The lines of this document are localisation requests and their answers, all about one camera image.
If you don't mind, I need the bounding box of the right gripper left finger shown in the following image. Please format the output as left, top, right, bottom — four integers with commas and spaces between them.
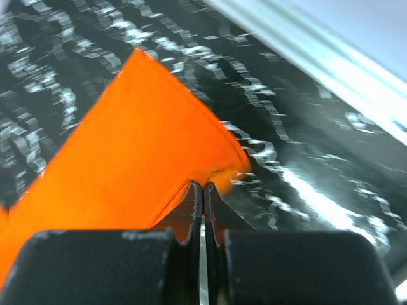
153, 182, 202, 304

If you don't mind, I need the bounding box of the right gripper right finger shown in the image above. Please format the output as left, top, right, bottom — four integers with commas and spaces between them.
203, 182, 253, 304

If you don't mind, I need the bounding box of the orange t shirt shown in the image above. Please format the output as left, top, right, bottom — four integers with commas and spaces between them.
1, 50, 251, 276

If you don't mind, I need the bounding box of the aluminium frame rail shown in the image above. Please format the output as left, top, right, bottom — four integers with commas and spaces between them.
208, 1, 406, 143

